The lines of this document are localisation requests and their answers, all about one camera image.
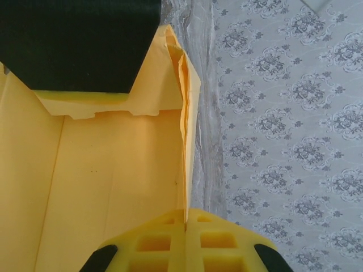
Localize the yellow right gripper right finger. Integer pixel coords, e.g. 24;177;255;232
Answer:
184;207;294;272

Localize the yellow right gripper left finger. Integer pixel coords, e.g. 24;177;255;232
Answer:
82;209;187;272

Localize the yellow paper box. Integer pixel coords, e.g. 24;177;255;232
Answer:
0;24;202;272

